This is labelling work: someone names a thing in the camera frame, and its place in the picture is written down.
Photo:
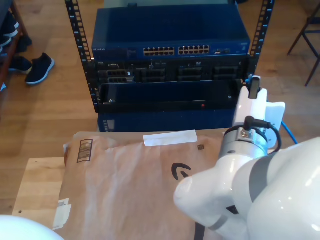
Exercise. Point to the black rack server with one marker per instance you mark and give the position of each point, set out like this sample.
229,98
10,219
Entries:
172,67

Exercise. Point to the dark metal chair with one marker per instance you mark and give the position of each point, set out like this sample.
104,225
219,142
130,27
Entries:
315,20

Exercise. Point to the grey flat panel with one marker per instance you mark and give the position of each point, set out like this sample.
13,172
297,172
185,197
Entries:
175,3

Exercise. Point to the brown packing paper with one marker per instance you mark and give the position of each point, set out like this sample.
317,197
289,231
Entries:
125,187

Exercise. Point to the dark sneaker white sole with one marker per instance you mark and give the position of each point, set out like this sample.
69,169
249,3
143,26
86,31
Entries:
20,65
3,41
8,25
40,68

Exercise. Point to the black shoe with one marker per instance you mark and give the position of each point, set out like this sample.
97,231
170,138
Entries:
25,42

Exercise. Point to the blue network switch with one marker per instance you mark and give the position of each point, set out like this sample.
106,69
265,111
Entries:
170,27

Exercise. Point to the black server rack frame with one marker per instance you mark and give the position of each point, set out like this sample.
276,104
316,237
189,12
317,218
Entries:
89,80

